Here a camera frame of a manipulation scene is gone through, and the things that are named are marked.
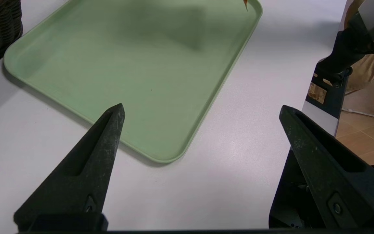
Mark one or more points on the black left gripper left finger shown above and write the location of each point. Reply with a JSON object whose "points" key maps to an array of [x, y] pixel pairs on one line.
{"points": [[83, 175]]}

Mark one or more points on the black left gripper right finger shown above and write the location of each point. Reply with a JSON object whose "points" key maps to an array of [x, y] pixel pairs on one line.
{"points": [[342, 185]]}

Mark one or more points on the orange snack bag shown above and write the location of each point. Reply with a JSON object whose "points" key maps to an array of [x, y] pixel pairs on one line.
{"points": [[245, 4]]}

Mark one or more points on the black robot chassis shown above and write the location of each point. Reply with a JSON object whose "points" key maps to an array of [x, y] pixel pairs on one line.
{"points": [[291, 195]]}

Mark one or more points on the light green plastic tray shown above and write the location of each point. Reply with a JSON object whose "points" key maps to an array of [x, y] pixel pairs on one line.
{"points": [[125, 74]]}

